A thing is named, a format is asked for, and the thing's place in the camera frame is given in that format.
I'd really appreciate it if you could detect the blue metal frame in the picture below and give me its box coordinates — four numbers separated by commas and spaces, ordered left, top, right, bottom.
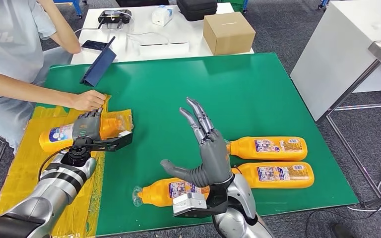
54, 0, 89, 19

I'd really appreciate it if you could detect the person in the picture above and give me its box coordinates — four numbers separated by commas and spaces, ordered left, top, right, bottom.
0, 0, 107, 155

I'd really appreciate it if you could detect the black phone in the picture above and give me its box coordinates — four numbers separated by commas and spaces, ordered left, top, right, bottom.
81, 40, 110, 52

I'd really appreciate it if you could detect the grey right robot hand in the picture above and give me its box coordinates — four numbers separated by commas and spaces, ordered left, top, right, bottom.
160, 97, 234, 188

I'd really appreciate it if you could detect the black carry case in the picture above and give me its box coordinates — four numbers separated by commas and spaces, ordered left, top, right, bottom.
115, 0, 171, 8
177, 0, 218, 23

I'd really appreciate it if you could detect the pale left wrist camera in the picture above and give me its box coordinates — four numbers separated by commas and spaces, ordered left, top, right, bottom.
110, 130, 134, 152

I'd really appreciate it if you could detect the white cabinet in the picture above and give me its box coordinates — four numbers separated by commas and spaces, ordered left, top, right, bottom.
290, 0, 381, 123

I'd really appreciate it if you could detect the black floor object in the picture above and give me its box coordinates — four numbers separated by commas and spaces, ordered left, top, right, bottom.
329, 223, 356, 238

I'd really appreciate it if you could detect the dark blue tablet case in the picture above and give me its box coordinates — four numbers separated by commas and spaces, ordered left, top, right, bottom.
80, 37, 118, 88

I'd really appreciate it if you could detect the white table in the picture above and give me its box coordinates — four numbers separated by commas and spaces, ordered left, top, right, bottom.
71, 3, 255, 65

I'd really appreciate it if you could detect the brown cardboard box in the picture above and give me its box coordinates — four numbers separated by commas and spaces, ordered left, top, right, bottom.
203, 12, 256, 57

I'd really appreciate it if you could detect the yellow taped cardboard sheet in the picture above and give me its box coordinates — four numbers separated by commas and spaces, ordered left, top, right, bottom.
0, 95, 134, 238

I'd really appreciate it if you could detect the long white box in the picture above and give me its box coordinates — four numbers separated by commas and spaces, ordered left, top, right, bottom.
139, 42, 191, 58

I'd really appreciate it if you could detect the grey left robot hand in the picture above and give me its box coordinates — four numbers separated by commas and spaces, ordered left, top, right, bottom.
71, 107, 104, 142

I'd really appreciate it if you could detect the person's right hand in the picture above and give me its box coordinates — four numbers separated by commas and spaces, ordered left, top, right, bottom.
69, 89, 107, 112

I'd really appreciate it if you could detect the orange bottle clear cap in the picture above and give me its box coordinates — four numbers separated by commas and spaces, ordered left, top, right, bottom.
231, 161, 315, 189
132, 177, 211, 208
225, 136, 308, 162
38, 110, 134, 154

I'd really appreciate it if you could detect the small white box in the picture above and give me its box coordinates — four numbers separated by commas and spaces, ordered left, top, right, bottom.
152, 6, 174, 28

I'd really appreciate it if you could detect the green crate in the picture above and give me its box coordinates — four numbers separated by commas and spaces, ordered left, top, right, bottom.
217, 0, 250, 14

